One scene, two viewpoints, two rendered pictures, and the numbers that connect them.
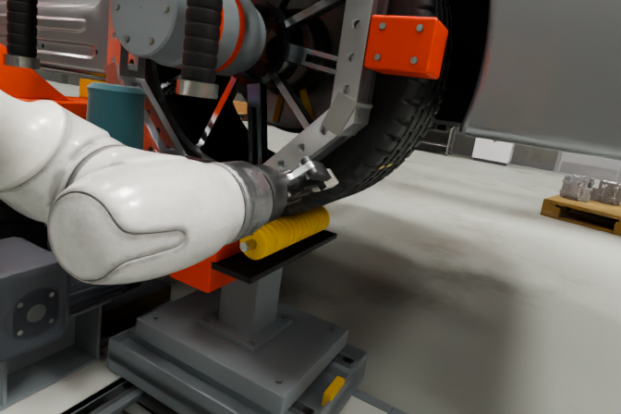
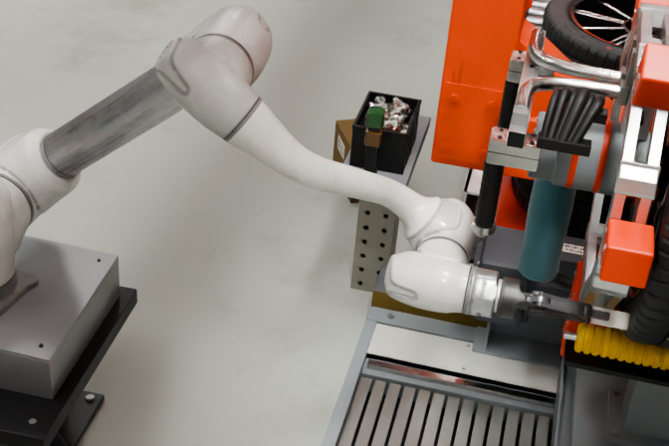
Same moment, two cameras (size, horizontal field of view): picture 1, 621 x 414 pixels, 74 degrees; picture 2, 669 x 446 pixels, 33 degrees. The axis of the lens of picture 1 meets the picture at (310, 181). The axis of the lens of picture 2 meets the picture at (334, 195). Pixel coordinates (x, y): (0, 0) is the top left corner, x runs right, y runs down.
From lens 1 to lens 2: 1.83 m
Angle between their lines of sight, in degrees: 70
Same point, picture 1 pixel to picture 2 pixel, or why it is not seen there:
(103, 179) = (399, 258)
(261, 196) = (481, 299)
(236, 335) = (612, 420)
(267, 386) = not seen: outside the picture
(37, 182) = (412, 240)
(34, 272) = (504, 270)
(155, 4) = not seen: hidden behind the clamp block
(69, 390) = (524, 373)
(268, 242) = (579, 342)
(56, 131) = (423, 222)
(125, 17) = not seen: hidden behind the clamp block
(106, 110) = (537, 187)
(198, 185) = (432, 277)
